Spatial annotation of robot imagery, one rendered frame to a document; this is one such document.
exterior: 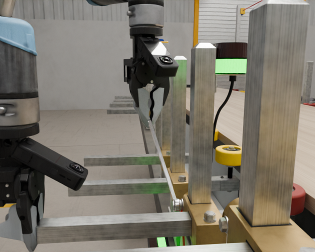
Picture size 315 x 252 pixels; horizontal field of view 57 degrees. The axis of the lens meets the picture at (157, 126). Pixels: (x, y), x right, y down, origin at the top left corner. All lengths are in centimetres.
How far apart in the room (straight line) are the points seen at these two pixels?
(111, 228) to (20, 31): 33
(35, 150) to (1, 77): 11
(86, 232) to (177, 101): 39
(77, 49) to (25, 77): 799
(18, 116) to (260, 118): 33
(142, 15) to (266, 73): 41
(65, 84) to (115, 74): 138
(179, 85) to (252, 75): 48
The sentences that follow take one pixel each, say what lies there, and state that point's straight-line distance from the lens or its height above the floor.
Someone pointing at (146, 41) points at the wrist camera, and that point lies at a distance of 61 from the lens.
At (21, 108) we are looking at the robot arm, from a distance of 46.
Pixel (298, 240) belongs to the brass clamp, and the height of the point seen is 97.
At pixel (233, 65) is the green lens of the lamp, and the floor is 111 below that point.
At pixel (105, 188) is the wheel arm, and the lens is 75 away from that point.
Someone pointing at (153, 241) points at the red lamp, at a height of 70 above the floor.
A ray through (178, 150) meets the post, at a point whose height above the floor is 90.
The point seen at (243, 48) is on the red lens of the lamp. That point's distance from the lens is 50.
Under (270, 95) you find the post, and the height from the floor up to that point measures 109.
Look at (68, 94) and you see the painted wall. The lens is 849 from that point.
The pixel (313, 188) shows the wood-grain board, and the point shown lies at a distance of 60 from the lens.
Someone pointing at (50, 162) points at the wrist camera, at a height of 97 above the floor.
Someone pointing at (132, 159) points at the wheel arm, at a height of 81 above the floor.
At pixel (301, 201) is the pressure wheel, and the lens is 55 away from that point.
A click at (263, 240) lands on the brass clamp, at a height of 97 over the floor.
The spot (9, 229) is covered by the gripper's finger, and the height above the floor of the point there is 86.
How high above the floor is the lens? 111
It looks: 11 degrees down
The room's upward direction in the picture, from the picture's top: straight up
